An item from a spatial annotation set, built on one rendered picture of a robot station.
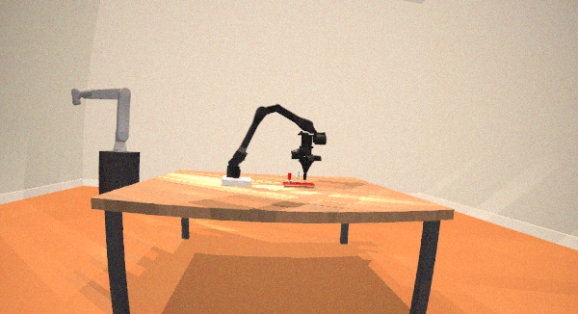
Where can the red circuit board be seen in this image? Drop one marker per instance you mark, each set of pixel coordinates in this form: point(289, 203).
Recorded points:
point(297, 182)

